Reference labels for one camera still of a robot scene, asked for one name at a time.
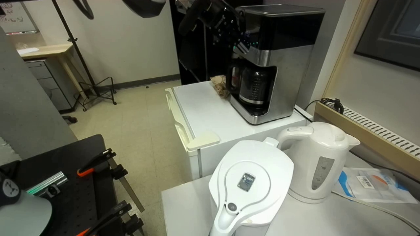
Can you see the black and orange clamp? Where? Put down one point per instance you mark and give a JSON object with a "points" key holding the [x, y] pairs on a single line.
{"points": [[108, 218], [98, 160]]}

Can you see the glass coffee carafe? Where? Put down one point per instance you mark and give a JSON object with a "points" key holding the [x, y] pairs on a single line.
{"points": [[254, 87]]}

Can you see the wooden desk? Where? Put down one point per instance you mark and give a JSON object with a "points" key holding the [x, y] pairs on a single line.
{"points": [[49, 50]]}

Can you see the clear plastic packet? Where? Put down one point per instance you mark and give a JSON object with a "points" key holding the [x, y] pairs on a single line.
{"points": [[377, 185]]}

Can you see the white mini fridge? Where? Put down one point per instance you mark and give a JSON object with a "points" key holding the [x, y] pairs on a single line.
{"points": [[213, 111]]}

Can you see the grey partition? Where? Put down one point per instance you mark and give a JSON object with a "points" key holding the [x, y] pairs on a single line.
{"points": [[26, 105]]}

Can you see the white water filter pitcher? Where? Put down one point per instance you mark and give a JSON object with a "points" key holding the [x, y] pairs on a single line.
{"points": [[251, 183]]}

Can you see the brown paper bag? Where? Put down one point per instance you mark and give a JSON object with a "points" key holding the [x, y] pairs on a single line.
{"points": [[221, 87]]}

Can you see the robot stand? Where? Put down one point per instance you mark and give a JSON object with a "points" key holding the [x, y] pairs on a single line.
{"points": [[78, 196]]}

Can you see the white paper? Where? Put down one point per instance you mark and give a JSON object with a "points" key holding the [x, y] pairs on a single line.
{"points": [[28, 50]]}

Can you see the white mini fridge door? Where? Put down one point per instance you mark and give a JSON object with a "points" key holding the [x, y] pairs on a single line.
{"points": [[178, 124]]}

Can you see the framed picture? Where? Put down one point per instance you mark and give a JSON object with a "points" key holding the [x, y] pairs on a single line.
{"points": [[393, 29]]}

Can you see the white electric kettle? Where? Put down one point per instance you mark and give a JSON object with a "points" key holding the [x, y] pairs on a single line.
{"points": [[320, 164]]}

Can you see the silver metal rail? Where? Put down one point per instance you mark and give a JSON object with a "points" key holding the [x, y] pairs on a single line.
{"points": [[49, 183]]}

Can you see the radiator with wooden casing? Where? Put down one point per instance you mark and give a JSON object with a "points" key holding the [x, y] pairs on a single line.
{"points": [[367, 131]]}

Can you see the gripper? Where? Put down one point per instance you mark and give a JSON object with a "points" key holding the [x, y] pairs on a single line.
{"points": [[215, 14]]}

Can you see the whiteboard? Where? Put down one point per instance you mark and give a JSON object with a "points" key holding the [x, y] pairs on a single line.
{"points": [[16, 16]]}

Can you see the black stand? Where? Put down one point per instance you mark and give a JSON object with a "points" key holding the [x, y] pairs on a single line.
{"points": [[78, 52]]}

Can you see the grey drawer cabinet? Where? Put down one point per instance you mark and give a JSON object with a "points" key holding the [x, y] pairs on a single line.
{"points": [[52, 83]]}

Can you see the black and steel coffeemaker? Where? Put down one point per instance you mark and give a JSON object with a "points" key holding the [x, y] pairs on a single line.
{"points": [[288, 65]]}

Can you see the black cabinet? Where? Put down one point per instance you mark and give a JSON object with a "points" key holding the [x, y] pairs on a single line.
{"points": [[192, 55]]}

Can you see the black chair caster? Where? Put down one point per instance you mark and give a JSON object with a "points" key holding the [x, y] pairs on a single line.
{"points": [[70, 119]]}

